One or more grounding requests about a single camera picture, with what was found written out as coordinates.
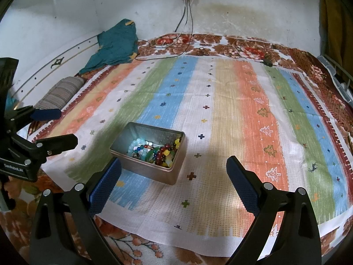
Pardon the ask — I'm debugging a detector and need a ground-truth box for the light blue bead bracelet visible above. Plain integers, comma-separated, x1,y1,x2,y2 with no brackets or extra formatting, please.
127,139,145,157

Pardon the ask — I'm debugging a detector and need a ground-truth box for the green bangle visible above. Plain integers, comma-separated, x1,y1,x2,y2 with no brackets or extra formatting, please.
145,149,160,162

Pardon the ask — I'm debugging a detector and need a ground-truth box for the yellow cloth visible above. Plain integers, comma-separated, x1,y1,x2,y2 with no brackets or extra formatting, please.
320,0,353,61

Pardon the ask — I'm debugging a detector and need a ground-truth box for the metal tin box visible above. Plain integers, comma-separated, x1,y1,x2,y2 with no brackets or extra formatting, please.
109,121,185,186

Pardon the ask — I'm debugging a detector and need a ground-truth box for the yellow and dark bead bracelet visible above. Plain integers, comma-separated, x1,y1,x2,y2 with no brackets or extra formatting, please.
163,136,182,167

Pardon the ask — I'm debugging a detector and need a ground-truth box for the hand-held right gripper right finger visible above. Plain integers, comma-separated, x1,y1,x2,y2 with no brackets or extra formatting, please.
225,155,323,265

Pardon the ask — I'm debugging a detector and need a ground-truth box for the striped grey pillow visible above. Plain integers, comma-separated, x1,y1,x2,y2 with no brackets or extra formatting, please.
34,76,84,110

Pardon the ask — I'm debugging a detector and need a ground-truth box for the teal cloth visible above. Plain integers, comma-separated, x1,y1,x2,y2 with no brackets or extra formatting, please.
79,19,139,74

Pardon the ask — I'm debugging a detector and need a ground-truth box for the clear plastic container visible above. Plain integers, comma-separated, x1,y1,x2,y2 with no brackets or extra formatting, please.
317,55,353,102

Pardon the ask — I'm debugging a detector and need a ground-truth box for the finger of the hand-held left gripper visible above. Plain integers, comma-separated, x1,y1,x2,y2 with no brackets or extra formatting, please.
11,133,78,161
4,105,62,122

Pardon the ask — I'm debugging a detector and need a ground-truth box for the striped colourful mat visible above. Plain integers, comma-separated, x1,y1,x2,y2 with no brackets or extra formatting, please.
28,57,351,254

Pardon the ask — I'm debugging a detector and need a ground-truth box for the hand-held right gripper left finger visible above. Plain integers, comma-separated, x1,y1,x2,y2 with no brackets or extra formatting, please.
29,157,122,265

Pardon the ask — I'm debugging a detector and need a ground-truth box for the black flat object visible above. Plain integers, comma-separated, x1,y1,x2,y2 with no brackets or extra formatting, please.
0,58,19,109

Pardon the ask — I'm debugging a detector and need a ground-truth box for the red bead bracelet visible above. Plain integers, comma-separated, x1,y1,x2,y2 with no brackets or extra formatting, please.
154,144,173,167

